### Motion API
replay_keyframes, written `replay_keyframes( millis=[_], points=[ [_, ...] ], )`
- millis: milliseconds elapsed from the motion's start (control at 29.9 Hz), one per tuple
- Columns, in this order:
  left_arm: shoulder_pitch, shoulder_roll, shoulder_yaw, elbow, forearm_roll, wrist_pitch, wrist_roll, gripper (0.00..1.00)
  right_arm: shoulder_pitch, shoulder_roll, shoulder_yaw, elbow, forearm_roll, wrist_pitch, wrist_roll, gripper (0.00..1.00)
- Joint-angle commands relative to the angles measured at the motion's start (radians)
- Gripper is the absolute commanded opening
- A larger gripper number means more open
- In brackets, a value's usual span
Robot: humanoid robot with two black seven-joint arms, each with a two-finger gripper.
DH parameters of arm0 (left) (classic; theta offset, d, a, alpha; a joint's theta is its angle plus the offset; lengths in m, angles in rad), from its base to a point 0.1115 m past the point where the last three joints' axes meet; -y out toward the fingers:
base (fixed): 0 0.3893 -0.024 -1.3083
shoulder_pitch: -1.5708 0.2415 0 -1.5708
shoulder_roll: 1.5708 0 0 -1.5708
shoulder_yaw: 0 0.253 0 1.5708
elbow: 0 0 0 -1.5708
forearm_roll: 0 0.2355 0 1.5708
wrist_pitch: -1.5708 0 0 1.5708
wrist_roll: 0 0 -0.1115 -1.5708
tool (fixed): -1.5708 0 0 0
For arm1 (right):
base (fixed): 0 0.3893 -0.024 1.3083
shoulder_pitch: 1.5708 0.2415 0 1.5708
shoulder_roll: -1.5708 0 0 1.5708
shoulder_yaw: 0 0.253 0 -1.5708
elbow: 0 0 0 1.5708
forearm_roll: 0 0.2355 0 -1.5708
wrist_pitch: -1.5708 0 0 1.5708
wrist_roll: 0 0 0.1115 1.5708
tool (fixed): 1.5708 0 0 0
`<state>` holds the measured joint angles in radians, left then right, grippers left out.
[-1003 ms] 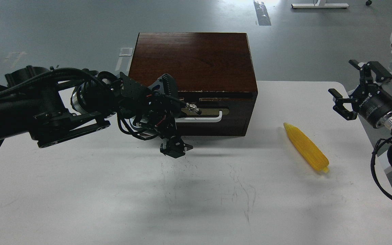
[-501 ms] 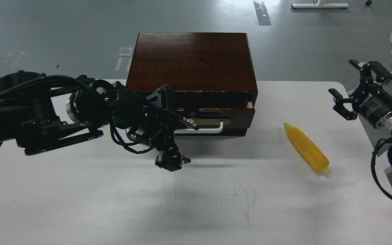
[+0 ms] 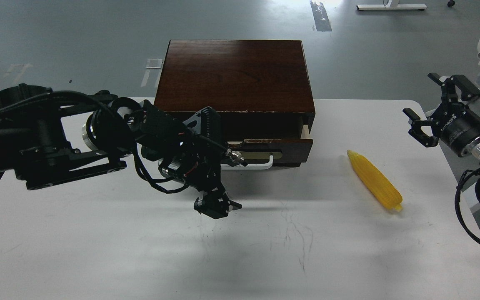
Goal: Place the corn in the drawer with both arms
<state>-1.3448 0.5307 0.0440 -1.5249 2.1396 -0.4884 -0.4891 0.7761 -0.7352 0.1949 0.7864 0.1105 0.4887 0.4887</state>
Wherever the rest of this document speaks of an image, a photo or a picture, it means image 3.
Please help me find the white table base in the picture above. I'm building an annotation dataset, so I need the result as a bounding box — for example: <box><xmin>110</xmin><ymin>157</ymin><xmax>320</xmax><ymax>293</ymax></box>
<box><xmin>356</xmin><ymin>0</ymin><xmax>428</xmax><ymax>11</ymax></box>

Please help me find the white drawer handle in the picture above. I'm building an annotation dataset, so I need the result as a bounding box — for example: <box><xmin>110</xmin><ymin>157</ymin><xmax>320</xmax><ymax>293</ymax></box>
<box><xmin>220</xmin><ymin>155</ymin><xmax>274</xmax><ymax>170</ymax></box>

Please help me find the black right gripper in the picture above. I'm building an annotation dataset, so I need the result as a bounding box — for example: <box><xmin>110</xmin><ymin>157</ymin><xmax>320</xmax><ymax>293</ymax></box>
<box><xmin>402</xmin><ymin>73</ymin><xmax>480</xmax><ymax>158</ymax></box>

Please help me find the dark wooden drawer front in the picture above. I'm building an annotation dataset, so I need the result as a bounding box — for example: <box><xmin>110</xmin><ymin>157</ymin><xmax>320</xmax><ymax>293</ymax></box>
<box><xmin>225</xmin><ymin>125</ymin><xmax>314</xmax><ymax>168</ymax></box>

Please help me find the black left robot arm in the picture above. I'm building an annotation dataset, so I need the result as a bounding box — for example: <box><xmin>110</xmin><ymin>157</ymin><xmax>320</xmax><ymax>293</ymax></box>
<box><xmin>0</xmin><ymin>84</ymin><xmax>247</xmax><ymax>220</ymax></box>

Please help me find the yellow corn cob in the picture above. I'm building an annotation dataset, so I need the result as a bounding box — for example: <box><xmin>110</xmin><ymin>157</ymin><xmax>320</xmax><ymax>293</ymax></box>
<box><xmin>346</xmin><ymin>150</ymin><xmax>403</xmax><ymax>212</ymax></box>

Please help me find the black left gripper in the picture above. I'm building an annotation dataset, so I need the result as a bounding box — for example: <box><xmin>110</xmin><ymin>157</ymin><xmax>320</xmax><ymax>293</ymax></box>
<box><xmin>140</xmin><ymin>100</ymin><xmax>248</xmax><ymax>220</ymax></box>

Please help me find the black tape strip on floor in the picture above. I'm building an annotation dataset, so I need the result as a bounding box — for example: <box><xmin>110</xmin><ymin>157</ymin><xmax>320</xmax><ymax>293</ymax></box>
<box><xmin>309</xmin><ymin>0</ymin><xmax>332</xmax><ymax>32</ymax></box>

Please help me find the dark wooden drawer cabinet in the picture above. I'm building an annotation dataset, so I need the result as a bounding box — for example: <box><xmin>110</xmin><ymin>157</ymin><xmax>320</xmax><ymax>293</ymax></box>
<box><xmin>153</xmin><ymin>40</ymin><xmax>316</xmax><ymax>128</ymax></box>

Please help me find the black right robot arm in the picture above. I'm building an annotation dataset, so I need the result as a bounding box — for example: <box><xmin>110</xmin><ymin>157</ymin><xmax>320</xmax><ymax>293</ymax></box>
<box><xmin>402</xmin><ymin>72</ymin><xmax>480</xmax><ymax>245</ymax></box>

